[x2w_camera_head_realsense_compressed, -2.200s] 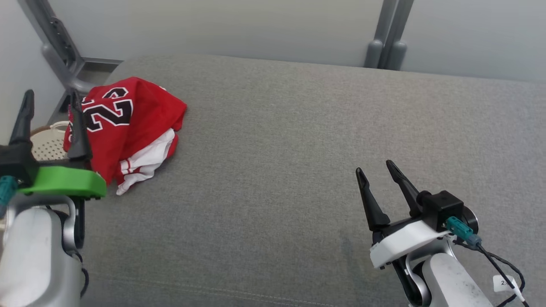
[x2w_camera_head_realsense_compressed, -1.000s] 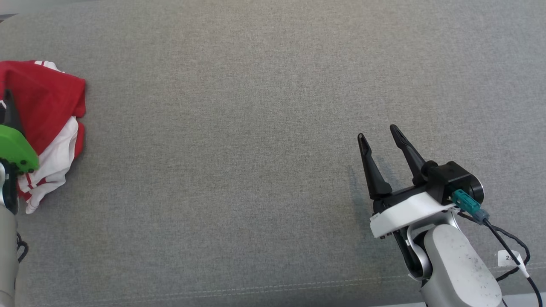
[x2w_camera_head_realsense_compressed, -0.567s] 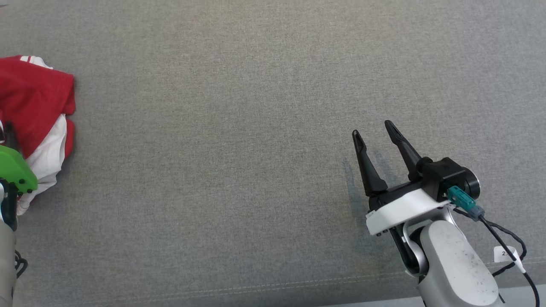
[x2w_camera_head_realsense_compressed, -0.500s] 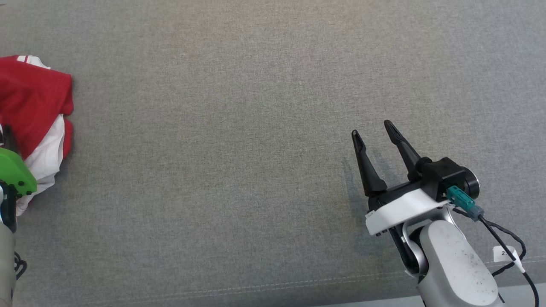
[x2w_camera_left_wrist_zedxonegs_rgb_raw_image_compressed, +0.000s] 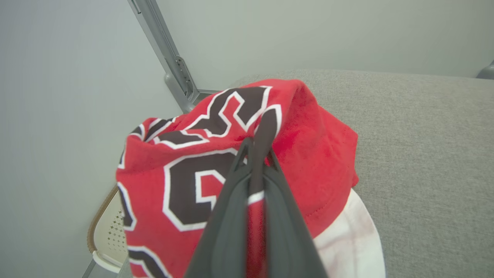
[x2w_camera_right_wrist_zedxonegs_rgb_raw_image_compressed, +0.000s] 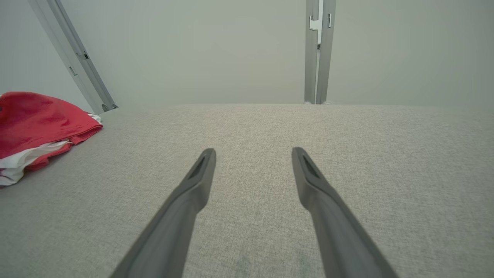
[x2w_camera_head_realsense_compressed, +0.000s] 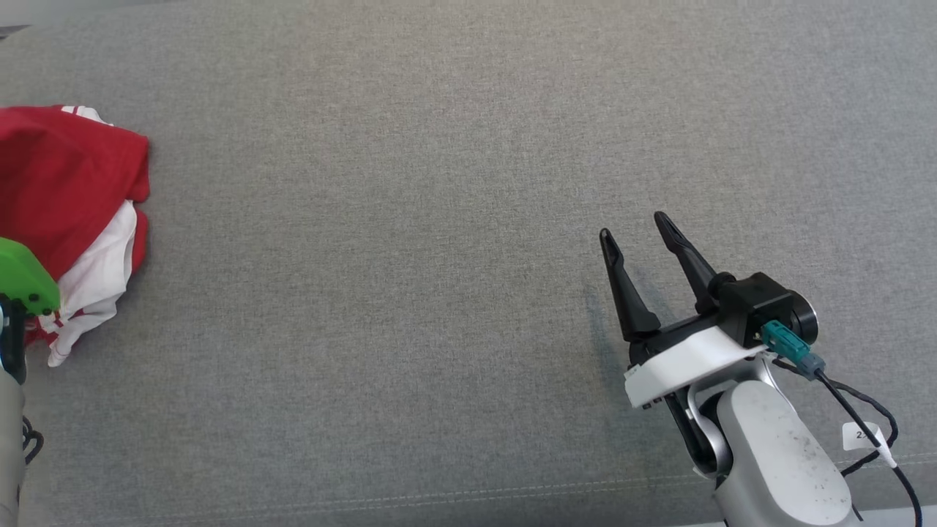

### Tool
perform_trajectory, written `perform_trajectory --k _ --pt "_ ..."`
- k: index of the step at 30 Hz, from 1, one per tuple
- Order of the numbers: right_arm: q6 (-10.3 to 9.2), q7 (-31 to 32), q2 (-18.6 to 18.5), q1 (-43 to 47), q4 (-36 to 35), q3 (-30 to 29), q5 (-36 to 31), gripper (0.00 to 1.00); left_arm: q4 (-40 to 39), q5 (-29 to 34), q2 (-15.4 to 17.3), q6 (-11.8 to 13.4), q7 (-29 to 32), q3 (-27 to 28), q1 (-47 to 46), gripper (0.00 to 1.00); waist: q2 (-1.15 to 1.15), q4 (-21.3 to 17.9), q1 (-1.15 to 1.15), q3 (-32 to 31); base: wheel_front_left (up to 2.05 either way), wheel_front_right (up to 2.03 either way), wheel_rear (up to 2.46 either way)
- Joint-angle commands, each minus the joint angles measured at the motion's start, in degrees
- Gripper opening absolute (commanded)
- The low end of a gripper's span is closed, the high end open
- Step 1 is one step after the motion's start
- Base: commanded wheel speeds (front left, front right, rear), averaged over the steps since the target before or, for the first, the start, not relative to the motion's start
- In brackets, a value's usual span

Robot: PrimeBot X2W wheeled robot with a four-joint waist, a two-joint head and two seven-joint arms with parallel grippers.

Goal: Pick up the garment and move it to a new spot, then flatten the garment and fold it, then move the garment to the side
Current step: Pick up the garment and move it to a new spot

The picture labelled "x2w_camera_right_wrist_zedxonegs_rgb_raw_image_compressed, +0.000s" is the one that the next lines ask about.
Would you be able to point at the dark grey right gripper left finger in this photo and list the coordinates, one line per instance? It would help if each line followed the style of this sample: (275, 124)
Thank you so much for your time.
(173, 231)

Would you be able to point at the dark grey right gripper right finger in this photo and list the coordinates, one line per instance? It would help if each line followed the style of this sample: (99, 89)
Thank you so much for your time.
(339, 239)

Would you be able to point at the red Bulls 23 jersey shirt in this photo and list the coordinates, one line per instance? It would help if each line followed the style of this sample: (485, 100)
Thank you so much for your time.
(34, 123)

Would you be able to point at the grey double metal partition post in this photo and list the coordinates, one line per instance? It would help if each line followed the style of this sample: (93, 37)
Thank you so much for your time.
(310, 58)

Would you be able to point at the grey single metal partition post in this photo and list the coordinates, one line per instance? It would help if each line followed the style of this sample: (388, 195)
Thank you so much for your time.
(73, 58)

